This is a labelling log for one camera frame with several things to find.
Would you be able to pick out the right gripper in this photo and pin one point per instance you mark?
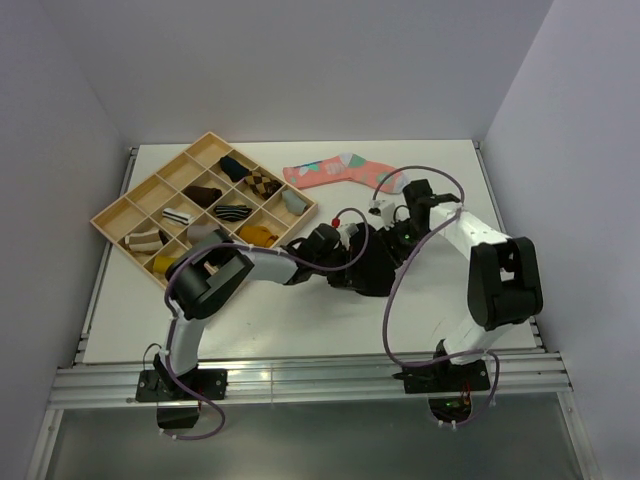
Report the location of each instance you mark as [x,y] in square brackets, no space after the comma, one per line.
[387,237]

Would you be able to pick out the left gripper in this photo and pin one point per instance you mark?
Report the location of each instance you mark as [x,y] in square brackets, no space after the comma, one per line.
[339,281]

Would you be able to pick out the mustard yellow sock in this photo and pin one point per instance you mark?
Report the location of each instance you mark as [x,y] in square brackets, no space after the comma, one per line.
[161,264]

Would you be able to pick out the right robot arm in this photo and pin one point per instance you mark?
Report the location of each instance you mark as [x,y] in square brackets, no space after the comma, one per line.
[503,288]

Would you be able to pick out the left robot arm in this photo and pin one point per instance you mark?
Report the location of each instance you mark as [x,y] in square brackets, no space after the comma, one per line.
[202,280]

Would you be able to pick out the rolled grey sock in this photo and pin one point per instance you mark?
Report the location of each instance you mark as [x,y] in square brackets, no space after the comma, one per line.
[293,203]

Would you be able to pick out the rolled mustard sock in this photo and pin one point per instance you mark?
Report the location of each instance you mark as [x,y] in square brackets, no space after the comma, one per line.
[258,235]

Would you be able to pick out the pink patterned sock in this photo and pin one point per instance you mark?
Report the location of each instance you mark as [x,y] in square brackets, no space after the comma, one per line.
[346,167]

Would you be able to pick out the rolled argyle brown sock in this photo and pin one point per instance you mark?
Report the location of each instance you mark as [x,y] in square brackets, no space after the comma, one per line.
[261,184]

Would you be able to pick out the rolled black striped sock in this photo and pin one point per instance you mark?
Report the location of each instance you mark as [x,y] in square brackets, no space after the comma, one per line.
[232,213]

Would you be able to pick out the rolled dark navy sock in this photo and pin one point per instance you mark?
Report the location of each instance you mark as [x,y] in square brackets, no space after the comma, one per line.
[233,169]

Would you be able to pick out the rolled beige sock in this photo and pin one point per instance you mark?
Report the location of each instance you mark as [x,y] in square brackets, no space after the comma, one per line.
[198,232]

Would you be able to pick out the rolled dark brown sock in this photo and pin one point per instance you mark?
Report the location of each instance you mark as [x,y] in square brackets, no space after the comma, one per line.
[202,196]

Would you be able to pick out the wooden compartment tray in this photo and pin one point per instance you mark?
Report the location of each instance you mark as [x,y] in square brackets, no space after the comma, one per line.
[209,185]

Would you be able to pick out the rolled white black sock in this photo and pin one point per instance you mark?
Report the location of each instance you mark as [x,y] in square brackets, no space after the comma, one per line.
[176,216]

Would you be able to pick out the rolled brown white sock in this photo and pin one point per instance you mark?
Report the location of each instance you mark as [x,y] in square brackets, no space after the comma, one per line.
[148,242]

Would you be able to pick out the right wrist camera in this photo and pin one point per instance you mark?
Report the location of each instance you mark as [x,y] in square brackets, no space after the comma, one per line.
[382,208]

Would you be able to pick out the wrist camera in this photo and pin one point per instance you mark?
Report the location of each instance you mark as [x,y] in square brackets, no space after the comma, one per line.
[382,208]
[346,231]

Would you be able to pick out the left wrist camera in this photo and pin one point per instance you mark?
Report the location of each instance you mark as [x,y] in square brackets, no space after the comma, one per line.
[346,231]

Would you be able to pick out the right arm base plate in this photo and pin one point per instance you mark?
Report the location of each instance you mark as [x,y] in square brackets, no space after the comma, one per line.
[445,377]

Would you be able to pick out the aluminium frame rail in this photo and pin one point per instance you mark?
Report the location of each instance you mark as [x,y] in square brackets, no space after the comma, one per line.
[298,380]

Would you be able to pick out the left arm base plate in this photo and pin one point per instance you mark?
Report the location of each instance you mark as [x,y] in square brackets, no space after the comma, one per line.
[153,387]

